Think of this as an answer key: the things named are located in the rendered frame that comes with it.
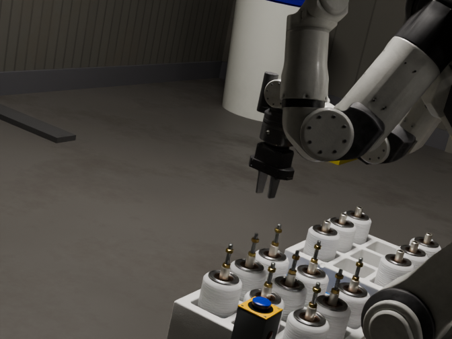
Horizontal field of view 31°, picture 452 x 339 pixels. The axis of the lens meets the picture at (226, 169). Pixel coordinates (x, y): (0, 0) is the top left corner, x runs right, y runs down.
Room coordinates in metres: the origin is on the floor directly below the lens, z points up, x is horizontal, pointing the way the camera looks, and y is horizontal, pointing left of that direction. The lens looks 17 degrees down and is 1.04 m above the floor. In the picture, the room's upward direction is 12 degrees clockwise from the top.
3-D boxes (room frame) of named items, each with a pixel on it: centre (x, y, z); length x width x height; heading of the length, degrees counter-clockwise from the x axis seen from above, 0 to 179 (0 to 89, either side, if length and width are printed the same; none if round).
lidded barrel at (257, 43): (4.85, -0.14, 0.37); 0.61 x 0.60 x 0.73; 150
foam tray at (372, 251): (2.28, -0.49, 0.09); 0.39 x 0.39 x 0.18; 60
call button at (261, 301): (1.52, -0.13, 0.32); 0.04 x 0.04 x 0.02
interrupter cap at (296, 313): (1.64, -0.25, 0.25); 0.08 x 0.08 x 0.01
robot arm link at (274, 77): (1.86, -0.09, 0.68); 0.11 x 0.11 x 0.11; 63
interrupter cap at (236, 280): (1.76, -0.05, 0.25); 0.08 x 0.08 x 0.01
